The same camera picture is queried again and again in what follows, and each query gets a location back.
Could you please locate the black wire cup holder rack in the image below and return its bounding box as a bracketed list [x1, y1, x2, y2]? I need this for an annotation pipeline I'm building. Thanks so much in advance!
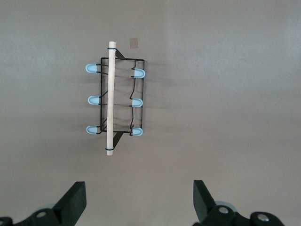
[85, 41, 146, 156]

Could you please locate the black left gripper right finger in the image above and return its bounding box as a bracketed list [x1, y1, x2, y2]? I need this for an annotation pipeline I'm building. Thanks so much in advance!
[193, 179, 284, 226]

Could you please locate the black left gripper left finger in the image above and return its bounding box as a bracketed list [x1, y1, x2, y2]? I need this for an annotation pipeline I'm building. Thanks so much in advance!
[0, 181, 87, 226]

